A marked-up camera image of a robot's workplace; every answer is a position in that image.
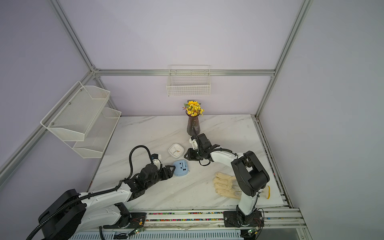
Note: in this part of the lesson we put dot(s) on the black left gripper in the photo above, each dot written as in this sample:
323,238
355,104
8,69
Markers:
169,173

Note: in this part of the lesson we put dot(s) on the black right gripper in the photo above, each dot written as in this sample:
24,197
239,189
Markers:
191,155

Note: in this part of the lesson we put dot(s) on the light blue alarm clock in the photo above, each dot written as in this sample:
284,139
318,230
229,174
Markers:
181,168

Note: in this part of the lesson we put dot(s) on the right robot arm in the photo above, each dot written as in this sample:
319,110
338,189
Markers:
248,181

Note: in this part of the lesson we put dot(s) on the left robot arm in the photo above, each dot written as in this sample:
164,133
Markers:
75,212

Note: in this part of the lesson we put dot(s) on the dark glass vase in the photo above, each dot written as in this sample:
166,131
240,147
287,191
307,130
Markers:
193,126

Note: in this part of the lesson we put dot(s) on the yellow flower bouquet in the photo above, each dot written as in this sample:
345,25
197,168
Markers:
193,109

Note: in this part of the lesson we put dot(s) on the cream work glove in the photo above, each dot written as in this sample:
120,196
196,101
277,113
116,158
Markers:
227,186

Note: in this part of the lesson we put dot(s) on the white two-tier mesh shelf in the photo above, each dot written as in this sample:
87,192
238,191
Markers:
83,120

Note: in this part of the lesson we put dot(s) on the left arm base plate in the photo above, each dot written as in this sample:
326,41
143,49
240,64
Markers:
128,220

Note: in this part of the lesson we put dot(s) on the white wire wall basket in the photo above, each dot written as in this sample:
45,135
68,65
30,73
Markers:
189,80

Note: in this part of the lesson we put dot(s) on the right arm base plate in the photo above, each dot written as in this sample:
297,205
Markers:
238,219

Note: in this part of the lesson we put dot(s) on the aluminium front rail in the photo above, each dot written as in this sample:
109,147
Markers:
279,224

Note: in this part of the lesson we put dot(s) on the aluminium frame profile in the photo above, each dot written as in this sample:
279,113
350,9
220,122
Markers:
106,82

